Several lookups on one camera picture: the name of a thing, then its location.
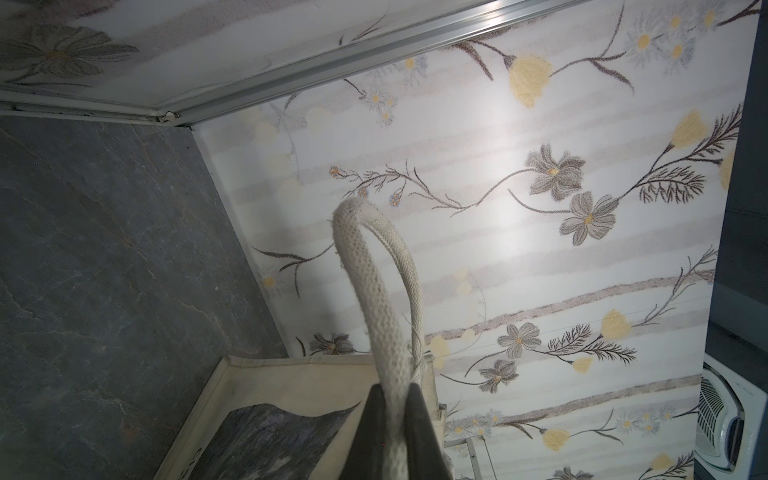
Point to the white air conditioner unit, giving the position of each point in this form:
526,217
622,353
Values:
731,435

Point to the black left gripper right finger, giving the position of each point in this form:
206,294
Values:
424,455

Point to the white wooden two-tier shelf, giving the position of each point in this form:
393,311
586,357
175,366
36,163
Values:
477,463

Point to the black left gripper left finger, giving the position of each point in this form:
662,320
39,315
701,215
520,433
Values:
365,459

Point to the cream canvas tote bag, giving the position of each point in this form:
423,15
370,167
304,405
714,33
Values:
296,418

